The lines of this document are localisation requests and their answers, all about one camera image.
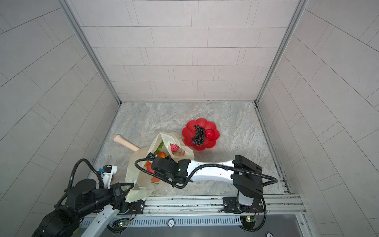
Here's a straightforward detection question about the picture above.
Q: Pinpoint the right circuit board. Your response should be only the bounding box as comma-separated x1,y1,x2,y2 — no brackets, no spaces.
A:
240,216,257,231

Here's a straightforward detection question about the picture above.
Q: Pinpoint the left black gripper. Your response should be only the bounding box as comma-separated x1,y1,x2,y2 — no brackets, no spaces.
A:
79,182,137,218

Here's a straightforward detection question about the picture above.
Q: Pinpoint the green grape bunch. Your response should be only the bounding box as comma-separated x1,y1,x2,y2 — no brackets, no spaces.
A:
154,141,164,155

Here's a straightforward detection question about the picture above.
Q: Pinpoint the beige rolling pin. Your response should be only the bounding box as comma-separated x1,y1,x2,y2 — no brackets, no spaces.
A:
112,134,140,152

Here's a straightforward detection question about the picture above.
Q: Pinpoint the pink strawberry fruit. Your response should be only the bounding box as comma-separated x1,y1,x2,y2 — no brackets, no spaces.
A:
170,144,180,153

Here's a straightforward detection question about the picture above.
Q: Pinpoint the left circuit board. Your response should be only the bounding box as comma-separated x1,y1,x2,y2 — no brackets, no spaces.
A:
113,218,130,229

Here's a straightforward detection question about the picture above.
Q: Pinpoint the cream plastic fruit bag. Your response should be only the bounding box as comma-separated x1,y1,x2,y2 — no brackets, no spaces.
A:
124,132,195,203

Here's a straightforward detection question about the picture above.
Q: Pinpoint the black grape bunch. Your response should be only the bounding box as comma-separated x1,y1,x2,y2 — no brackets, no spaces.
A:
191,125,205,146

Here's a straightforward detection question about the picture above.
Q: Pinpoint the circuit board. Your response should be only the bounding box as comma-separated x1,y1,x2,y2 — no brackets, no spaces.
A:
113,218,130,229
240,216,257,231

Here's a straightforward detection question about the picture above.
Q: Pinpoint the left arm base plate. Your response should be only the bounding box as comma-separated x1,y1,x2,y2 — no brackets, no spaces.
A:
122,199,145,215

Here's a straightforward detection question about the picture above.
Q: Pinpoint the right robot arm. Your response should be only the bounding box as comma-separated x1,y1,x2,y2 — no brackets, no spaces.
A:
147,156,263,206

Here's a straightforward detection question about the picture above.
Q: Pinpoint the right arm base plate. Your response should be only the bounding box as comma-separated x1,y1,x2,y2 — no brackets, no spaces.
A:
221,196,264,214

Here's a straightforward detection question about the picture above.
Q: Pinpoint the red flower-shaped plate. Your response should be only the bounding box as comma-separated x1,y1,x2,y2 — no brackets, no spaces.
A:
182,118,220,151

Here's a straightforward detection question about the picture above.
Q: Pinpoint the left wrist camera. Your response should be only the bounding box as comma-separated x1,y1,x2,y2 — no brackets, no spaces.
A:
103,165,117,174

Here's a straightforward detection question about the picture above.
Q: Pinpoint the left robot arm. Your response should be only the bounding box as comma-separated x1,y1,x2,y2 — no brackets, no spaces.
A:
32,179,134,237

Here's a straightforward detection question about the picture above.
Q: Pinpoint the yellow red mango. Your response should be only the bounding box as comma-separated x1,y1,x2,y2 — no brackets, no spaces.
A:
157,152,167,159

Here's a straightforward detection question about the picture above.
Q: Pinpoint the aluminium mounting rail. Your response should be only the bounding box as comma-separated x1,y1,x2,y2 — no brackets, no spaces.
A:
134,194,307,217

